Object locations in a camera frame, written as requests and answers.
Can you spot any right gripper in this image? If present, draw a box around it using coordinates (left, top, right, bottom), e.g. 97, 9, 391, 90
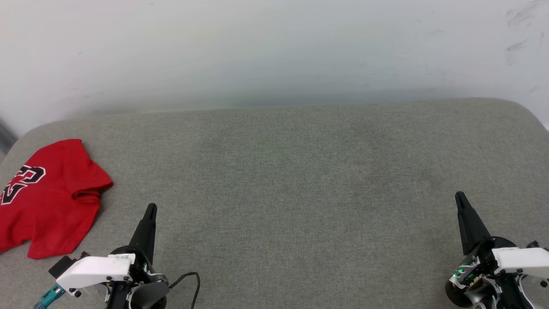
445, 191, 542, 309

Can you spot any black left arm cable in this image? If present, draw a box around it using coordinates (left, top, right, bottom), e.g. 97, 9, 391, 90
169, 272, 201, 309

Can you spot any teal cable connector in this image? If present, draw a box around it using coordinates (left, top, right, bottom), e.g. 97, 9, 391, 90
33, 285, 66, 309

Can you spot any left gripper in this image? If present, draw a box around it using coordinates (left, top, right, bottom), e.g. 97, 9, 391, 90
105, 203, 170, 309

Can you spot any grey fabric sofa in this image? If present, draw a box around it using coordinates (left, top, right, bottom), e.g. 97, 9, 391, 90
0, 98, 549, 309

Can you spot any red Bulls 23 jersey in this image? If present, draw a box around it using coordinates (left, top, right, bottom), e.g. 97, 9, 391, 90
0, 138, 114, 260

